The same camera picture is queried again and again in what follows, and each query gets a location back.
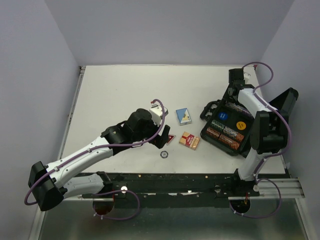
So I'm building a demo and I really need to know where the blue ten poker chip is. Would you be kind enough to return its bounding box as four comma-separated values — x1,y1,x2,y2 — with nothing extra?
160,150,169,159

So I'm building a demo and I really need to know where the red Texas Hold'em card deck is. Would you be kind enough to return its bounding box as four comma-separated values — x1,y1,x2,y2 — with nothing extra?
179,131,200,150

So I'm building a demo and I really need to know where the blue playing card deck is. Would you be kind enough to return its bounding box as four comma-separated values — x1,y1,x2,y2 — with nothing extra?
175,108,192,126

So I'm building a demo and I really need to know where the blue small blind button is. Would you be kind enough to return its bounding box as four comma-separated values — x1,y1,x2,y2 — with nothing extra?
218,112,229,121

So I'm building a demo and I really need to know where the yellow big blind button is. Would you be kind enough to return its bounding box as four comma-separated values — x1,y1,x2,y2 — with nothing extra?
236,121,247,131

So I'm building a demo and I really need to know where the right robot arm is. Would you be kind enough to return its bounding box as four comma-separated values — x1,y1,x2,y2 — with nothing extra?
225,68,292,196

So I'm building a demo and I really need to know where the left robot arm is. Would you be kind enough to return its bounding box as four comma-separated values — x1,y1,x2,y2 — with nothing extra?
24,106,170,211

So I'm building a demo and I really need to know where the black poker set case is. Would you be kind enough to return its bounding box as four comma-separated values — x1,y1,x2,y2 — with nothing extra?
200,94,288,158

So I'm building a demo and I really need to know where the triangular all in button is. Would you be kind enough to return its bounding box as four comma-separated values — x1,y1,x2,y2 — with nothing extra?
166,134,176,145

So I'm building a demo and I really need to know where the purple white chip roll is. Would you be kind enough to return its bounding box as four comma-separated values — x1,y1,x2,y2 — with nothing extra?
227,102,252,117

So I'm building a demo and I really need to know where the green blue chip roll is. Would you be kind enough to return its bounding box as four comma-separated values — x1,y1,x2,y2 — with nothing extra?
210,120,225,132

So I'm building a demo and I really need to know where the orange black chip roll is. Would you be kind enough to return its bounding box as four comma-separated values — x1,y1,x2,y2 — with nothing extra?
205,127,221,139

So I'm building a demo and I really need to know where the brown orange chip roll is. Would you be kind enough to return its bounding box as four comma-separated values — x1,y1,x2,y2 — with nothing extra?
218,134,240,150

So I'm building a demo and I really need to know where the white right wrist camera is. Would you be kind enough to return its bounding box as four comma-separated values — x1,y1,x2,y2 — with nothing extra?
243,71,251,84

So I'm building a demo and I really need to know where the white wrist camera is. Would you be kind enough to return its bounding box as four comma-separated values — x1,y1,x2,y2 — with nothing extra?
148,101,169,126
243,71,251,84

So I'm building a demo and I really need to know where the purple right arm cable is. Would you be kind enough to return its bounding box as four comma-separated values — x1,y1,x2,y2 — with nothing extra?
228,61,293,218

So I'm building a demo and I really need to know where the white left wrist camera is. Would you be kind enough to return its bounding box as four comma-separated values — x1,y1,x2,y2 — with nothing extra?
148,101,169,126

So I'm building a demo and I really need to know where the aluminium frame rail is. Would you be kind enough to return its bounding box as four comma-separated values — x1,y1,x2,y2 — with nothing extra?
58,174,305,200

